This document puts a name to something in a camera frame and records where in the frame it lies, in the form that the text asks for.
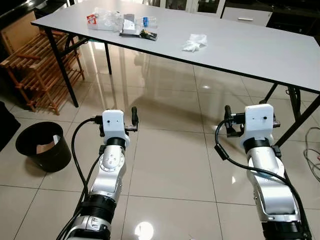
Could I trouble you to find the black round rubbish bin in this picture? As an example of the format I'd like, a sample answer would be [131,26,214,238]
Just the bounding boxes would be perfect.
[15,121,73,174]

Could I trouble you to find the black flat tray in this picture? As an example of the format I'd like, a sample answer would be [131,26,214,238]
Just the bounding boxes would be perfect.
[119,29,159,42]

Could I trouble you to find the brown cardboard piece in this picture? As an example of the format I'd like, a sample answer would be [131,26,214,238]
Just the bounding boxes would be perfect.
[36,140,56,154]

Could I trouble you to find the white paper packet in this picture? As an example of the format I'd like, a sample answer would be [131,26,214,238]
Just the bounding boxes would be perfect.
[122,14,137,35]

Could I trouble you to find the clear bottle blue label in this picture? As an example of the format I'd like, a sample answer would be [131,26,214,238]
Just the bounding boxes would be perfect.
[135,16,159,30]

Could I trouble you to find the clear plastic bag red label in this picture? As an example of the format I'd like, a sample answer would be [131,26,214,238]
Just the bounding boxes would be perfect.
[86,7,126,32]

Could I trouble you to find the dark cabinet white drawer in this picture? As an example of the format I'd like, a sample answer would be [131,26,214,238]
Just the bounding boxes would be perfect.
[150,0,320,36]

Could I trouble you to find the wooden slatted shoe rack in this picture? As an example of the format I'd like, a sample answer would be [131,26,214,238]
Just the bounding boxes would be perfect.
[0,30,86,116]

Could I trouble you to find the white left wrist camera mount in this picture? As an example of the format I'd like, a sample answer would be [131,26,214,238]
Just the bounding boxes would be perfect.
[101,110,131,149]

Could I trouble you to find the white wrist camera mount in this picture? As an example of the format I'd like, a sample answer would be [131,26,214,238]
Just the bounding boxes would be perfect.
[240,104,276,151]
[101,110,131,149]

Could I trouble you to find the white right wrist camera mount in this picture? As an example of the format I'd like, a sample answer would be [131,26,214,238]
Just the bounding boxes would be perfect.
[240,104,276,151]

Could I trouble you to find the black metal table leg frame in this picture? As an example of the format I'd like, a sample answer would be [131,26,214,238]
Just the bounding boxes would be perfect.
[43,26,114,109]
[259,83,320,149]

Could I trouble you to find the thin grey floor cable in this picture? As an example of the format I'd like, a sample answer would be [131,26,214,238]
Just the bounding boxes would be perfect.
[302,126,320,182]

